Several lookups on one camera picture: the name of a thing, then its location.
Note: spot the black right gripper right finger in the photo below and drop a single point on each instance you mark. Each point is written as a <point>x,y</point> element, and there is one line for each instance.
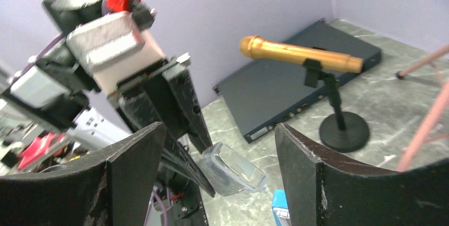
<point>324,187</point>

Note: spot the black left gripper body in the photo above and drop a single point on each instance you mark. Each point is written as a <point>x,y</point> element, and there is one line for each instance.
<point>52,89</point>

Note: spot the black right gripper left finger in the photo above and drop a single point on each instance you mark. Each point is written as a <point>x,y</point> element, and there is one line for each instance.
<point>111,186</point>

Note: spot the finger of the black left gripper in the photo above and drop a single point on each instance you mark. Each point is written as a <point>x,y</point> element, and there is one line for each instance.
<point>164,92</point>

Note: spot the blue metronome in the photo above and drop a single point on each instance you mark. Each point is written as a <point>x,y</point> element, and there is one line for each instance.
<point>280,208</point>

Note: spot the clear plastic metronome cover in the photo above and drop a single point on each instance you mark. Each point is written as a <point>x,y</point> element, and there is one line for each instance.
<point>230,173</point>

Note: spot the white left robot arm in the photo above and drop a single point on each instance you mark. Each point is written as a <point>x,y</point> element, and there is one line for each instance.
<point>101,124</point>

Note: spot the black microphone stand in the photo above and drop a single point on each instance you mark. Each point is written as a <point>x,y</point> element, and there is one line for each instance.
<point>341,131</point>

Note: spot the gold microphone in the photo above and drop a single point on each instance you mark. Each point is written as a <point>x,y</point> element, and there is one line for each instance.
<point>256,47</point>

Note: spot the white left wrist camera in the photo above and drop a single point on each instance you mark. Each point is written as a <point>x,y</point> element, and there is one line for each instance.
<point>117,45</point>

